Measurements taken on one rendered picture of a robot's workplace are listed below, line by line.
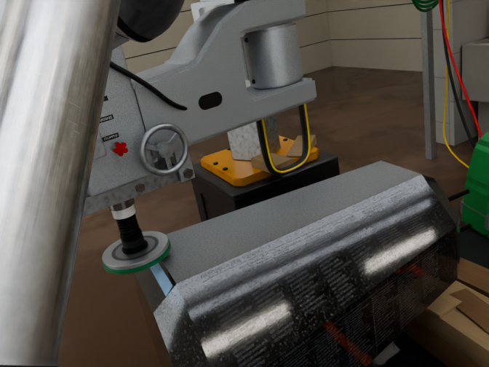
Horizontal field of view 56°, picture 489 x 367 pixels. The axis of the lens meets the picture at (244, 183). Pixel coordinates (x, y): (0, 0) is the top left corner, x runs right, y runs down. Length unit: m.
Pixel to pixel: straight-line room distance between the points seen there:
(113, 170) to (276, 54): 0.66
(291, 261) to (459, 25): 3.17
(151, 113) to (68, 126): 0.94
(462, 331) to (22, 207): 1.79
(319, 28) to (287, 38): 7.51
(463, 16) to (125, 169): 3.48
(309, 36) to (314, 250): 7.64
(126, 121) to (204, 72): 0.28
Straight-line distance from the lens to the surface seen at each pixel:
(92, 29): 0.47
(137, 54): 7.60
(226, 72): 1.45
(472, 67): 4.28
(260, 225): 1.59
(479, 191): 2.98
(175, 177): 1.45
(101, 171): 1.31
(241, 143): 2.33
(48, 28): 0.45
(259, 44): 1.59
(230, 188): 2.16
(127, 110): 1.31
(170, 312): 1.41
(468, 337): 1.98
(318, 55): 9.11
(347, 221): 1.60
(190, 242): 1.59
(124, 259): 1.48
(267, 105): 1.55
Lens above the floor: 1.55
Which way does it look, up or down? 22 degrees down
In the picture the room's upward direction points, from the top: 11 degrees counter-clockwise
